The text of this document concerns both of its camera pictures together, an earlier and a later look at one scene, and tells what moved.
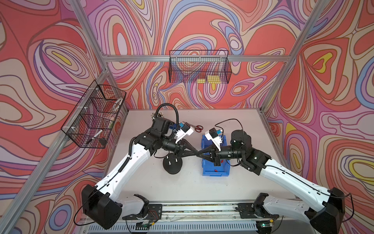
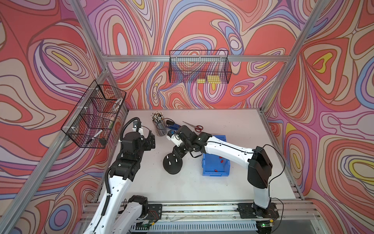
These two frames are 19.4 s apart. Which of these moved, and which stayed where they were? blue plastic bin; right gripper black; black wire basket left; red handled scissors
Moved: right gripper black
Stayed: blue plastic bin; black wire basket left; red handled scissors
